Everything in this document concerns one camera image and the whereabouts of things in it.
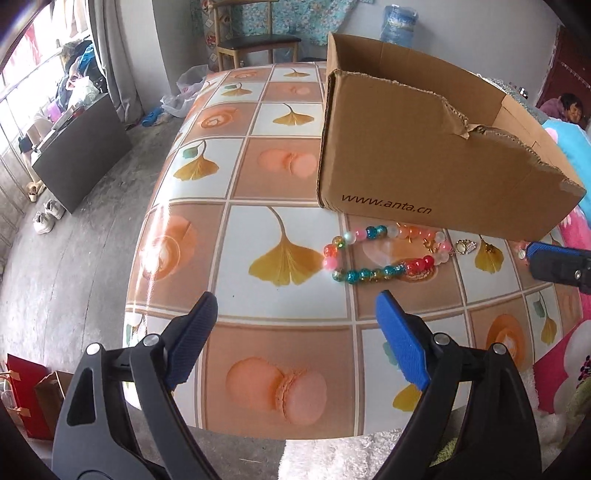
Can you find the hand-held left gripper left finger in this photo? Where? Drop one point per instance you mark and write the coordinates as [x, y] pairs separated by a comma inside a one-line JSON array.
[[191, 337]]

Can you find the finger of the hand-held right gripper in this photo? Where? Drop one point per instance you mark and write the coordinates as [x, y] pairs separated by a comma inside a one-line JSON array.
[[563, 272], [554, 251]]

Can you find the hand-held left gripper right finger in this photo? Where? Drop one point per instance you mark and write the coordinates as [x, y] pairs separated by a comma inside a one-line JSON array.
[[401, 341]]

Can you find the gold leaf pendant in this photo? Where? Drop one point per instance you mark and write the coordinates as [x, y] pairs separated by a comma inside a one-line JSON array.
[[464, 247]]

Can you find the brown cardboard box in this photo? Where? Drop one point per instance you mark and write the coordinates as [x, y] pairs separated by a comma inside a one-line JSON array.
[[415, 152]]

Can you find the pink floral blanket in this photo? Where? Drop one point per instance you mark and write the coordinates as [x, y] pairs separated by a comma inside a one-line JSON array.
[[565, 369]]

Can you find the patterned tablecloth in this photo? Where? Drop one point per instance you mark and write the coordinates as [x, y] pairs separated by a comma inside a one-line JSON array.
[[286, 360]]

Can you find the light blue blanket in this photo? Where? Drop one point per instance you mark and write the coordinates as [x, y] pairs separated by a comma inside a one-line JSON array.
[[570, 136]]

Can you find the brown paper bag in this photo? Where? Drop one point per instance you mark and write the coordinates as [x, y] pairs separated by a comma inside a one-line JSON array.
[[53, 399]]

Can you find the red paper bag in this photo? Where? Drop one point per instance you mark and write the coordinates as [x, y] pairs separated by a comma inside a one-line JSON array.
[[25, 397]]

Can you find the white shoe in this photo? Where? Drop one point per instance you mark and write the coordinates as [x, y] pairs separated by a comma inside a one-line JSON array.
[[55, 208], [44, 222]]

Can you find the dark red door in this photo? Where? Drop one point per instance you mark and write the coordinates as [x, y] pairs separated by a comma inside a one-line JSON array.
[[565, 64]]

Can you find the beige shoes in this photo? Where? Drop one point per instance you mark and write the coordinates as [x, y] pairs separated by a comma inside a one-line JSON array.
[[34, 191]]

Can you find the dark cabinet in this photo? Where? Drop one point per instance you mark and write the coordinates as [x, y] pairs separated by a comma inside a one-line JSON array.
[[83, 152]]

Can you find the blue slippers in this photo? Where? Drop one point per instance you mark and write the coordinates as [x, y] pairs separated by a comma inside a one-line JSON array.
[[151, 117]]

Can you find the white plastic bag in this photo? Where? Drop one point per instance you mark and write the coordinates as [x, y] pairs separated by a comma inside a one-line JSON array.
[[182, 92]]

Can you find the blue water bottle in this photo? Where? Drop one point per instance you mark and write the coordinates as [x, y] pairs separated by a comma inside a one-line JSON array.
[[399, 25]]

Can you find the grey curtain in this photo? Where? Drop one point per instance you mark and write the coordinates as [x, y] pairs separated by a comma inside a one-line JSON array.
[[115, 55]]

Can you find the pile of clothes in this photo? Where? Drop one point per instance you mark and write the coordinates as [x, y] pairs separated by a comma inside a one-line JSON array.
[[81, 60]]

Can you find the wooden chair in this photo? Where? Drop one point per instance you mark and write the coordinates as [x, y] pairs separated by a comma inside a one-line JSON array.
[[254, 44]]

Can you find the floral wall cloth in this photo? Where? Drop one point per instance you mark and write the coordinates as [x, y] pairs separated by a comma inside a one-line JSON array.
[[323, 18]]

